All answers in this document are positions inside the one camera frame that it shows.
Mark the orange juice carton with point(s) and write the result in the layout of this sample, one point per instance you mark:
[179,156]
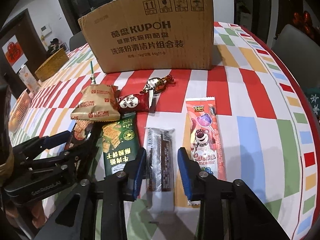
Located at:
[28,79]

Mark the red white snack packet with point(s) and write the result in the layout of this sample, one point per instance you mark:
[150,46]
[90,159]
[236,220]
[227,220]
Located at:
[135,102]

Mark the white wall intercom panel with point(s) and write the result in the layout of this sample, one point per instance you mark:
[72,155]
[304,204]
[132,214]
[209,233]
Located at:
[46,30]

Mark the dark wooden door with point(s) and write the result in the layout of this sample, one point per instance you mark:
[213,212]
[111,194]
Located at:
[22,28]

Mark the colourful checked tablecloth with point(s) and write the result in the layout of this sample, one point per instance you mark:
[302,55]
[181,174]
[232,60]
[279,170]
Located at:
[269,135]

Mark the shiny foil candy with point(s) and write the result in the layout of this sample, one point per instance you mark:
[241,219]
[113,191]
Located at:
[157,84]

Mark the grey chair far left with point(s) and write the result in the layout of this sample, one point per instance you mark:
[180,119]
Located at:
[77,41]

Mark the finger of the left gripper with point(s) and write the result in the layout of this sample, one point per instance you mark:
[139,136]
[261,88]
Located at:
[83,153]
[31,148]

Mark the green cracker packet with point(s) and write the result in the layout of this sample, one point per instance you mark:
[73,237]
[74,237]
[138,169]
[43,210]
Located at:
[120,143]

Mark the dark brown cracker packet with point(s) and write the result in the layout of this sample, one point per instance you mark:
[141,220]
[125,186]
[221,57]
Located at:
[79,134]

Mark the green lollipop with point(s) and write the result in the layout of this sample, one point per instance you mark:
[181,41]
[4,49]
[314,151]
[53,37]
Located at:
[92,74]

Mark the white wire fruit basket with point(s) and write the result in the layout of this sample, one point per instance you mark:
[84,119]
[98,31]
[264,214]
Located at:
[19,111]

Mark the person left hand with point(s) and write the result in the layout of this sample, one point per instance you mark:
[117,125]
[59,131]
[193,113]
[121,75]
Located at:
[36,208]

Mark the tan fortune biscuit bag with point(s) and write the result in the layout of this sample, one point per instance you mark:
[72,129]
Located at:
[98,104]

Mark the grey chair right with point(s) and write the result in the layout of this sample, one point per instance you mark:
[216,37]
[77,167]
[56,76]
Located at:
[300,54]

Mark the brown cardboard box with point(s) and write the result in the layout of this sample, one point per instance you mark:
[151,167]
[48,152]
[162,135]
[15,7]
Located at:
[128,35]

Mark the pink toy story lollipop pack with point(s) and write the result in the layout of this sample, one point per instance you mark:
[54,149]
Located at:
[205,139]

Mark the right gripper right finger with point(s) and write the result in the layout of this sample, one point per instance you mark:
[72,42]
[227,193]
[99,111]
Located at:
[227,209]

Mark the woven rattan box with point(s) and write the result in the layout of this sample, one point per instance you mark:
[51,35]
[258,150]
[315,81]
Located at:
[52,65]

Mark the red fu door poster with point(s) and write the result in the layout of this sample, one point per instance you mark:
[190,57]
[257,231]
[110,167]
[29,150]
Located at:
[14,54]

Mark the red bow balloon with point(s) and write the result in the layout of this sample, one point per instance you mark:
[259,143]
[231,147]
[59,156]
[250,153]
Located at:
[303,23]

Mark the green christmas cushion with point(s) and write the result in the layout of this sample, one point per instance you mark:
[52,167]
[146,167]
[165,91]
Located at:
[313,96]

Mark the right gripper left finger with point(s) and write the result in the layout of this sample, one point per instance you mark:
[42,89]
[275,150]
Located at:
[75,217]

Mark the grey chair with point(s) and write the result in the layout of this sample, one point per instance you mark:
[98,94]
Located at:
[300,54]
[77,41]

